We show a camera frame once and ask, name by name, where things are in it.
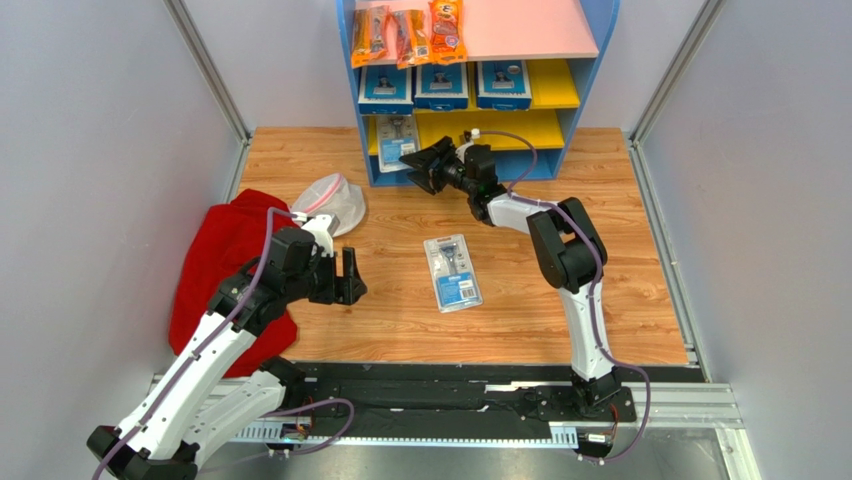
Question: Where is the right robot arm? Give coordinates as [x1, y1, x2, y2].
[400, 137, 622, 418]

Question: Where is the orange BIC razor bag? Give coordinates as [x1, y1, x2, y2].
[429, 0, 467, 65]

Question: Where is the orange razor pack on shelf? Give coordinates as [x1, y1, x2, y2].
[350, 5, 390, 68]

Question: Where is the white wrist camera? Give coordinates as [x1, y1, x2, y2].
[455, 128, 481, 162]
[293, 212, 340, 257]

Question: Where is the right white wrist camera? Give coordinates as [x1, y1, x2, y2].
[455, 128, 481, 162]

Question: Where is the blue shelf unit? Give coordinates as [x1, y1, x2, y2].
[335, 0, 622, 188]

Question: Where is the narrow orange razor pack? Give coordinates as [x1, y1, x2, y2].
[391, 9, 431, 70]

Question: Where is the clear blister razor pack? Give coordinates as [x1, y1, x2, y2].
[423, 234, 484, 313]
[375, 115, 420, 173]

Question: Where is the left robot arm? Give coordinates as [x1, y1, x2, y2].
[87, 218, 368, 479]

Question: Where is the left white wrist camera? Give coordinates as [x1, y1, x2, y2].
[293, 212, 340, 257]

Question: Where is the white blue Harry's box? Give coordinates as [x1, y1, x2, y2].
[357, 65, 414, 116]
[413, 63, 470, 111]

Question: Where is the white mesh zip bag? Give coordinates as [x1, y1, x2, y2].
[291, 173, 367, 237]

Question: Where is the blue razor box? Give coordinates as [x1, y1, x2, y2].
[475, 60, 533, 111]

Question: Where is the red cloth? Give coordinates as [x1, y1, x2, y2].
[168, 189, 298, 378]

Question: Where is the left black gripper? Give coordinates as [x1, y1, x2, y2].
[285, 245, 368, 305]

